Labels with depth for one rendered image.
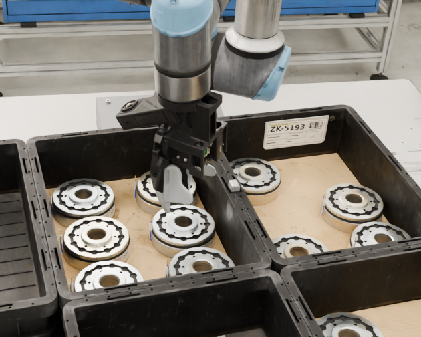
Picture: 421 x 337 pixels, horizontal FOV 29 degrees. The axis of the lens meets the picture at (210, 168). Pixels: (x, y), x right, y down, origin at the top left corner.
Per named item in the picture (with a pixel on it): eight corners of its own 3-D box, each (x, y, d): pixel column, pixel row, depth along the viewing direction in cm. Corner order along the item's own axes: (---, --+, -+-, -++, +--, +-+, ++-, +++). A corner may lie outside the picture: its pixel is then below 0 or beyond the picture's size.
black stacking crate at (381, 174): (194, 174, 151) (197, 122, 144) (339, 156, 159) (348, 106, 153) (267, 326, 120) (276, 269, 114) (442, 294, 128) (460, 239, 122)
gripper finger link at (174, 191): (185, 231, 118) (191, 176, 114) (150, 217, 120) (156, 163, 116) (195, 221, 121) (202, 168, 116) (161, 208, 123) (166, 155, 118)
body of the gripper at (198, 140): (202, 184, 113) (201, 115, 105) (150, 164, 116) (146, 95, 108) (227, 153, 118) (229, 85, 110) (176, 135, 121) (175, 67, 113)
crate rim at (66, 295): (25, 148, 137) (25, 137, 136) (195, 130, 146) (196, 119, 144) (61, 315, 106) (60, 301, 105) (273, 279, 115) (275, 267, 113)
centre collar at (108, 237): (78, 229, 128) (77, 225, 128) (109, 225, 129) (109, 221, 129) (83, 249, 124) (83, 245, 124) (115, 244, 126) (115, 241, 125)
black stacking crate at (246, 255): (30, 194, 143) (26, 140, 136) (192, 174, 151) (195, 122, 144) (65, 363, 112) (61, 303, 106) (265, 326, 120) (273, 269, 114)
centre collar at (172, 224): (164, 216, 132) (165, 213, 132) (194, 212, 133) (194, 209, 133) (172, 235, 128) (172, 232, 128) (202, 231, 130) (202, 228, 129)
